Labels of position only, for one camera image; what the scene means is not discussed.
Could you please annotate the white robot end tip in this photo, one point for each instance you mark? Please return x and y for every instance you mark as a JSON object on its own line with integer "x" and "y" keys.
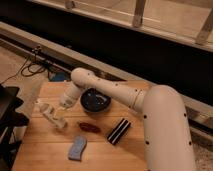
{"x": 65, "y": 101}

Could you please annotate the small clear plastic bottle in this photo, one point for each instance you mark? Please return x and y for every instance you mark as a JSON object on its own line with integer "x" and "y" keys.
{"x": 48, "y": 112}

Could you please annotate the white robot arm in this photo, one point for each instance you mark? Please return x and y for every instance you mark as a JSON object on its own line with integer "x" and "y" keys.
{"x": 166, "y": 128}

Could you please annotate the blue object on floor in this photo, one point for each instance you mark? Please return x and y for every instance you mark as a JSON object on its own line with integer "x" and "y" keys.
{"x": 58, "y": 78}

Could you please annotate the dark blue bowl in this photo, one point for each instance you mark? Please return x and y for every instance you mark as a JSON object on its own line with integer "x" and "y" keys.
{"x": 94, "y": 101}

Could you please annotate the red chili pepper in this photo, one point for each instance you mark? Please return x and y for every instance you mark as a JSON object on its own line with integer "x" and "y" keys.
{"x": 87, "y": 127}

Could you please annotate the wooden cutting board table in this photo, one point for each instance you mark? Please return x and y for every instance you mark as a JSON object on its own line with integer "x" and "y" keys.
{"x": 45, "y": 148}

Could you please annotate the blue sponge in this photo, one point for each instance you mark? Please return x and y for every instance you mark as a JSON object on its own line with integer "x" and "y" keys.
{"x": 76, "y": 150}

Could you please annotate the black white striped block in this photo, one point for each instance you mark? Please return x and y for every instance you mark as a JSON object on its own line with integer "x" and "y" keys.
{"x": 120, "y": 129}

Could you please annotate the black chair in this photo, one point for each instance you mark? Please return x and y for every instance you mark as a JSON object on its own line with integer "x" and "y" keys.
{"x": 9, "y": 119}

